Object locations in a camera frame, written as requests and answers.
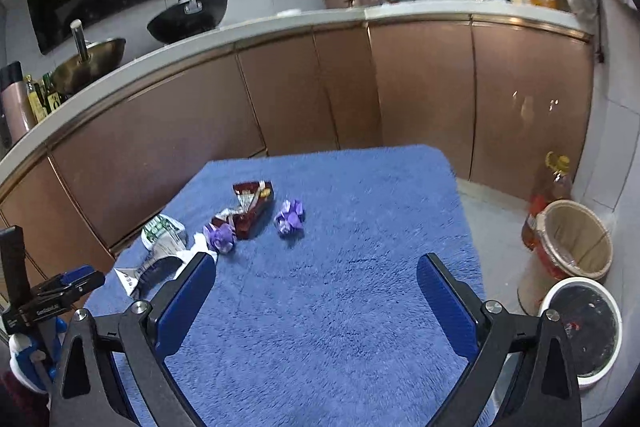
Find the dark green glass bottle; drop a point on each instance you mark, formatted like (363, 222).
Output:
(50, 94)

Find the person's left forearm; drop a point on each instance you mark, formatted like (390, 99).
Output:
(17, 399)

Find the white paper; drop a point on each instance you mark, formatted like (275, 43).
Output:
(199, 242)

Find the brown snack wrapper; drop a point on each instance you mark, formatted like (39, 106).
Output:
(252, 213)

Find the small white bowl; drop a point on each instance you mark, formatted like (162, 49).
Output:
(289, 13)

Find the white and black wrapper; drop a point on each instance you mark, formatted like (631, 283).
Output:
(150, 264)

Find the brass wok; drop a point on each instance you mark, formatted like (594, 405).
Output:
(85, 64)

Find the purple candy wrapper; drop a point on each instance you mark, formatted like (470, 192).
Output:
(220, 237)
(289, 218)

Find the yellow oil glass bottle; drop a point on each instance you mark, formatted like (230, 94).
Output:
(35, 102)

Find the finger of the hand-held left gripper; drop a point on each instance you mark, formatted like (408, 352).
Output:
(75, 274)
(87, 283)

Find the blue fluffy towel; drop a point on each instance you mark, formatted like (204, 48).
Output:
(325, 282)

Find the grey bin with white rim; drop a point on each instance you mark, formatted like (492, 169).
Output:
(595, 322)

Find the brown kitchen cabinet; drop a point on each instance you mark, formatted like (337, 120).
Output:
(425, 97)

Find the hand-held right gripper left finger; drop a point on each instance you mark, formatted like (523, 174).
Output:
(182, 302)

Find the black wok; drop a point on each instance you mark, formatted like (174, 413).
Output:
(185, 22)

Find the cooking oil bottle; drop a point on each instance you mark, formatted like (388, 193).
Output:
(547, 197)

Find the beige bucket with red band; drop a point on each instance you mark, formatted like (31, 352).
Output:
(575, 237)

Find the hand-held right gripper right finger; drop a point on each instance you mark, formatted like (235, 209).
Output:
(445, 304)

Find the pink bottle with black cap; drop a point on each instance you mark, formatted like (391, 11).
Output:
(15, 107)

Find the green and white packet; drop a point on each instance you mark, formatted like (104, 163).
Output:
(160, 229)

